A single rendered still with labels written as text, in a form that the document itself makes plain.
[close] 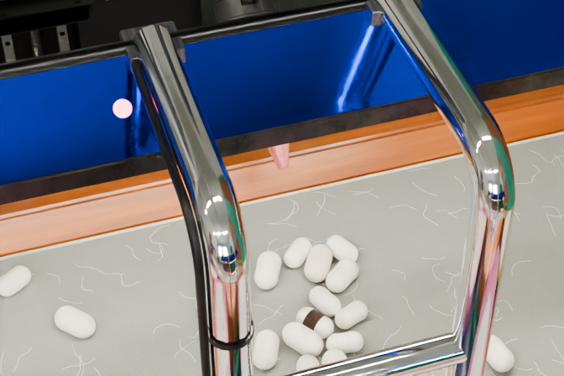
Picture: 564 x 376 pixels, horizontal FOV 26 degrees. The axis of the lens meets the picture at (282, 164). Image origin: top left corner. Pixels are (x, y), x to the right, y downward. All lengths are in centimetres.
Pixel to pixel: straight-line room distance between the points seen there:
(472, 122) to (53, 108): 24
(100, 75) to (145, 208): 42
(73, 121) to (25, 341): 37
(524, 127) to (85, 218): 44
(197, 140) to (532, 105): 65
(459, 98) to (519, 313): 43
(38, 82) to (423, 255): 49
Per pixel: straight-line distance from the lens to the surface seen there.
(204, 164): 63
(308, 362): 100
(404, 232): 113
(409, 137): 119
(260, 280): 106
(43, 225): 113
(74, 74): 72
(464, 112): 67
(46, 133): 72
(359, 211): 114
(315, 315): 103
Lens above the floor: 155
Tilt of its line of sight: 43 degrees down
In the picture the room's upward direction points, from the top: straight up
